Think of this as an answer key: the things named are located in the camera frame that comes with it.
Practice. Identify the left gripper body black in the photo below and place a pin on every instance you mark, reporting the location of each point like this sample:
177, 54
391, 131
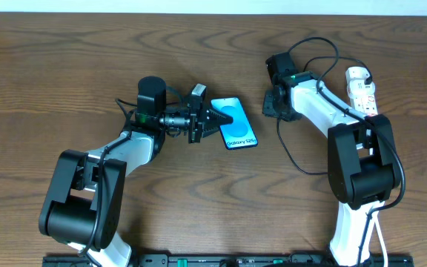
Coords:
193, 123

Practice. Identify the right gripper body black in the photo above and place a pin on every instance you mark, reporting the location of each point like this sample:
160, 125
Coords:
269, 107

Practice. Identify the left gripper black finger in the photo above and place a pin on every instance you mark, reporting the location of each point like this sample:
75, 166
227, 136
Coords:
218, 117
209, 129

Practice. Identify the blue Galaxy smartphone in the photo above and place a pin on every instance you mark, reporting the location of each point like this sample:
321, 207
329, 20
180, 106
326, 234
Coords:
239, 134

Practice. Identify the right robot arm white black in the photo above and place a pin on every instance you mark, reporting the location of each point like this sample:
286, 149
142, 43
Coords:
364, 171

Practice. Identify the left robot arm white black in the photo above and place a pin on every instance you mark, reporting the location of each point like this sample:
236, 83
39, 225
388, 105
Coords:
83, 202

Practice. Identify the white power strip socket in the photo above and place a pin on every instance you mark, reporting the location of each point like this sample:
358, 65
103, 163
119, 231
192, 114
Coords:
361, 90

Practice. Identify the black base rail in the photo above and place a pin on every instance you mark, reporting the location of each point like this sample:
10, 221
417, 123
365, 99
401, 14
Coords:
163, 260

